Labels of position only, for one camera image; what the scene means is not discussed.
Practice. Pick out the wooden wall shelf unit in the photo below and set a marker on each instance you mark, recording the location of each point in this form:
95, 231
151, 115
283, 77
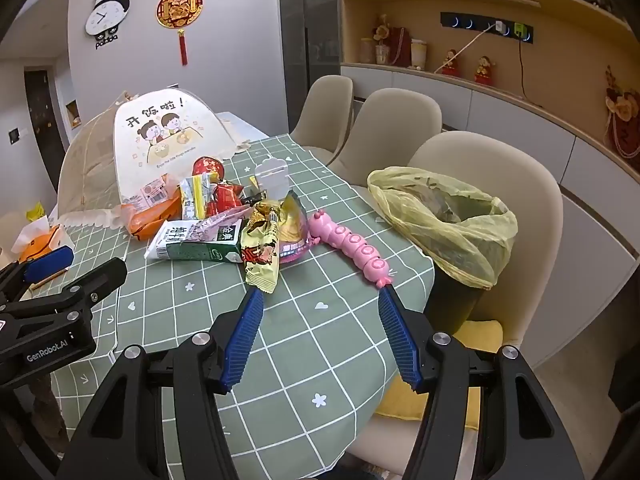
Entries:
560, 55

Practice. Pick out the purple snack packet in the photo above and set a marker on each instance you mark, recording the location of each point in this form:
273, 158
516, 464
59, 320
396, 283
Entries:
215, 227

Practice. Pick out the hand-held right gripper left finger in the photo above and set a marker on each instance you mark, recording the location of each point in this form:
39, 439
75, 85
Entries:
245, 340

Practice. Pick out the white green milk carton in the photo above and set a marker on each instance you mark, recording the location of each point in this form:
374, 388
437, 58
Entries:
200, 251

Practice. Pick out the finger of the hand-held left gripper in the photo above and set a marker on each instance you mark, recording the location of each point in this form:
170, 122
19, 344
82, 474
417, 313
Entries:
107, 275
47, 264

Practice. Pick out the wall intercom panel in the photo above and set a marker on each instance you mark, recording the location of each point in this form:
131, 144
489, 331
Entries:
13, 135

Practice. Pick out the white sideboard cabinet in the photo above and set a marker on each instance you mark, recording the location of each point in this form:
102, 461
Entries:
525, 125

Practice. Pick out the red round packet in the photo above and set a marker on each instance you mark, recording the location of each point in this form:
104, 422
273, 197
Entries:
207, 166

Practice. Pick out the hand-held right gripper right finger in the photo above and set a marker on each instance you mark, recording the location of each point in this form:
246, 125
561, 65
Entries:
400, 340

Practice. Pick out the flower ornament in cup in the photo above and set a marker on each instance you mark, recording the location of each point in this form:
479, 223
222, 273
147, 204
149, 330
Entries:
382, 35

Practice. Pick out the red knot wall ornament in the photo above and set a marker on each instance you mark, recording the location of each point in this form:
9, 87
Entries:
180, 7

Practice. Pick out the white charger plug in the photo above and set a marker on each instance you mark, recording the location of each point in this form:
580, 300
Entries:
500, 27

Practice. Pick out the black wall socket strip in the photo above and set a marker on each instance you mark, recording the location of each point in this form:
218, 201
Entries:
480, 24

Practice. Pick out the clear plastic jar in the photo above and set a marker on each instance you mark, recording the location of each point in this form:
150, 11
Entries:
367, 51

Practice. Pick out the golden red snack packet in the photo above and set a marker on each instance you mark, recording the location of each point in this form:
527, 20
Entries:
260, 260

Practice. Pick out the yellow seat cushion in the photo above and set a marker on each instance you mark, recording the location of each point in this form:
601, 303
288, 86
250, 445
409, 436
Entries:
480, 335

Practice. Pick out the orange snack packet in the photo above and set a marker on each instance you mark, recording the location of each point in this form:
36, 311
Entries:
150, 221

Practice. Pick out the panda wall clock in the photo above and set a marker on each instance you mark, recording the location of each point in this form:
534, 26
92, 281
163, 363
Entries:
105, 12

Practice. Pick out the pink caterpillar toy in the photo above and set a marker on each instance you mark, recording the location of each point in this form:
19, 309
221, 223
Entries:
350, 242

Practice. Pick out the pink snack packet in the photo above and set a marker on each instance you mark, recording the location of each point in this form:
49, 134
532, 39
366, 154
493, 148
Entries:
297, 250

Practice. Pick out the large brown doll ornament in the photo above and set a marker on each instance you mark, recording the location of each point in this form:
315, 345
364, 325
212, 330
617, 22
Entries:
622, 115

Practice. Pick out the white lidded jar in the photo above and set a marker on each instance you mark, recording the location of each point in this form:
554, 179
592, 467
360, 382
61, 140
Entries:
418, 54

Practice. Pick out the printed mesh food cover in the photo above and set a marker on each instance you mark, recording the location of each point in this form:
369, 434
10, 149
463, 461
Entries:
150, 135

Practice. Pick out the black bin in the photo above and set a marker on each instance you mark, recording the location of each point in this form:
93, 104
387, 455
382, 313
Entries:
450, 300

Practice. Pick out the dark red gift bag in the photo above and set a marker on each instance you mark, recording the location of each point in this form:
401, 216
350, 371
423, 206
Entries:
401, 45

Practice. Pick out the orange tissue box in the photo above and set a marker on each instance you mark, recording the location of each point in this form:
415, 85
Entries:
40, 242

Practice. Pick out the green charger plug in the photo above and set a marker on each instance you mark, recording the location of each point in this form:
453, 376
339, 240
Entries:
521, 31

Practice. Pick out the yellow plastic packet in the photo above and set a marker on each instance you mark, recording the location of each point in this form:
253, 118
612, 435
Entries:
37, 212

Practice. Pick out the green checked tablecloth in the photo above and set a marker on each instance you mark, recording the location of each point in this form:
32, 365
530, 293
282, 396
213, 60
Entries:
300, 335

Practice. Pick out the red doll figurine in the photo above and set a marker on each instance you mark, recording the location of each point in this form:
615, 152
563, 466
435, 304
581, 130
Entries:
451, 65
484, 72

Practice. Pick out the dark door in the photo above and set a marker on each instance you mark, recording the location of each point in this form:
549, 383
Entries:
45, 130

